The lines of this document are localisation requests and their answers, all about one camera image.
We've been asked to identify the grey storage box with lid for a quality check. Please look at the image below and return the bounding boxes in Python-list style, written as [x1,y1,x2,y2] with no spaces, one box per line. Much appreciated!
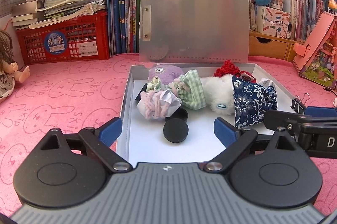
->
[116,0,298,164]

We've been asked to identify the thick black round cap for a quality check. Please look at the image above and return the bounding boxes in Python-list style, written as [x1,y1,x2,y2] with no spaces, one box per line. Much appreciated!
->
[170,108,188,122]

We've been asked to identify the black binder clip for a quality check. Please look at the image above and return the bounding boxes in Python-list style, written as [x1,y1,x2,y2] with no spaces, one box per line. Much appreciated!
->
[291,93,311,113]

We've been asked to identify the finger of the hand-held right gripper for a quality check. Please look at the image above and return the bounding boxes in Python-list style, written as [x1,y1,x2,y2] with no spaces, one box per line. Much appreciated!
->
[264,110,337,135]
[307,106,337,119]

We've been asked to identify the red plastic crate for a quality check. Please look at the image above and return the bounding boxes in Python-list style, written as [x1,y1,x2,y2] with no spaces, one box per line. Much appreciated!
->
[15,14,110,65]

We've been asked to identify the pink house-shaped toy case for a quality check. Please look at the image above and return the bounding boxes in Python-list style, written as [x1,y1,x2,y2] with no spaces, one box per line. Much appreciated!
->
[293,12,337,90]

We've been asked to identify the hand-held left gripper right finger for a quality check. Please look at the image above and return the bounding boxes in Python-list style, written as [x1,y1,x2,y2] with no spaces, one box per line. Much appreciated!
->
[204,117,310,173]

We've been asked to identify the silver origami paper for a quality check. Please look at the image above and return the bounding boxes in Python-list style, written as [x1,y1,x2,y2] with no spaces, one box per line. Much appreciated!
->
[259,77,275,88]

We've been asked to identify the paper with pipe cleaner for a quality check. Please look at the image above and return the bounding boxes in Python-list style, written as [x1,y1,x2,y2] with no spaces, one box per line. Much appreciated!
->
[137,90,182,121]

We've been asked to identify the blue floral drawstring pouch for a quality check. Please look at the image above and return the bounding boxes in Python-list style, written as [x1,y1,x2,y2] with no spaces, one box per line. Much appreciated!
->
[231,75,278,130]

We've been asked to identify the wooden drawer organiser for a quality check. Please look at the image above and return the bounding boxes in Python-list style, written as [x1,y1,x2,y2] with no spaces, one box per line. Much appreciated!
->
[249,31,306,61]

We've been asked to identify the row of upright books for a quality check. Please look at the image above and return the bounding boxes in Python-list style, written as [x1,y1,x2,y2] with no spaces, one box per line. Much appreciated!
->
[107,0,319,56]

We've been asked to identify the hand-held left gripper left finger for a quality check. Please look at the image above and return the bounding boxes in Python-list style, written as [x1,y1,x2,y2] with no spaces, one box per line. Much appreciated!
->
[29,117,133,173]

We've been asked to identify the pink rabbit-print towel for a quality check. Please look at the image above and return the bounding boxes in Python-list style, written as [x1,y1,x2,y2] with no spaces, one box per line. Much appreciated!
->
[0,52,337,216]

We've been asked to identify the white plush toy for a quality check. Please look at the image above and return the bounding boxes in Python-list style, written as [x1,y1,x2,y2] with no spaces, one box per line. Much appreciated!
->
[204,74,236,116]

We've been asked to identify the brown-haired doll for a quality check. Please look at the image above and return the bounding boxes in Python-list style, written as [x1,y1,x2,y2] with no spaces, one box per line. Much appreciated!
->
[0,31,31,103]

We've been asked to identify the purple plush toy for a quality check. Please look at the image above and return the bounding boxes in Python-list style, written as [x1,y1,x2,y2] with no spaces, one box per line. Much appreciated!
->
[147,63,185,82]

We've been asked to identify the red knitted piece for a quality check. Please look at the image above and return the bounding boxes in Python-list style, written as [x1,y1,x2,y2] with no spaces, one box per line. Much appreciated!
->
[213,60,257,82]

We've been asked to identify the white printed cardboard box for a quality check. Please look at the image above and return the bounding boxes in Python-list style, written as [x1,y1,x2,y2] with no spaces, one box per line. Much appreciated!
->
[257,6,291,39]

